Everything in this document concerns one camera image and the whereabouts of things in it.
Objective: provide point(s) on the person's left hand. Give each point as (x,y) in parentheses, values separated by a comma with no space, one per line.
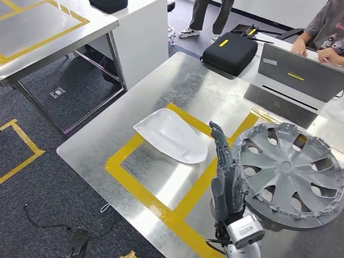
(327,56)

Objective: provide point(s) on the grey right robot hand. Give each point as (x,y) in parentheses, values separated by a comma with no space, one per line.
(231,188)

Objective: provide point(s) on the person's right hand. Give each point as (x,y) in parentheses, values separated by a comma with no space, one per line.
(299,48)

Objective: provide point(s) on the white plastic fender part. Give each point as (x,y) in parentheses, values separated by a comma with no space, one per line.
(172,137)

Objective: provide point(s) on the person's right forearm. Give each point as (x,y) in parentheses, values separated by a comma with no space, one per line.
(306,37)

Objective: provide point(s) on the person's left forearm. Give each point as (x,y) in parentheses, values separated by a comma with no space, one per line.
(340,60)

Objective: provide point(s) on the stainless steel workbench table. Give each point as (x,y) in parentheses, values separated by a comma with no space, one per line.
(161,89)
(40,32)

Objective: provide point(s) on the person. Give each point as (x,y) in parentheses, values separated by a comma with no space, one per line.
(204,14)
(327,25)

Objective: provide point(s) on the grey plastic wheel hubcap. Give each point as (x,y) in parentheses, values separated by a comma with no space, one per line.
(286,167)

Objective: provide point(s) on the black controller device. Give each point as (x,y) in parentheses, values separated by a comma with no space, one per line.
(243,30)

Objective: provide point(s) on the black zip carrying case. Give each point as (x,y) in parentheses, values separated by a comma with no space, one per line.
(107,5)
(231,53)

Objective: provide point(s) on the yellow floor tape square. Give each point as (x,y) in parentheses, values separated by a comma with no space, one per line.
(128,255)
(29,144)

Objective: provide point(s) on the chrome swivel stool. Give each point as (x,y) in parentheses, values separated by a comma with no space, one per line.
(170,34)

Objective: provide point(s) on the white cabinet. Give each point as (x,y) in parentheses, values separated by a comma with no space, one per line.
(145,42)

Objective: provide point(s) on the black bag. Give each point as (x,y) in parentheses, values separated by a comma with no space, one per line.
(105,67)

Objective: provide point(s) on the metal floor socket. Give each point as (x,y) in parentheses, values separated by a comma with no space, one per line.
(57,93)

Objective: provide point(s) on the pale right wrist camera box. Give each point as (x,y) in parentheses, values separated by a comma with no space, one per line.
(246,231)

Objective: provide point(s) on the yellow table tape frame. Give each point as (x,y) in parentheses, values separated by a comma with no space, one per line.
(126,178)

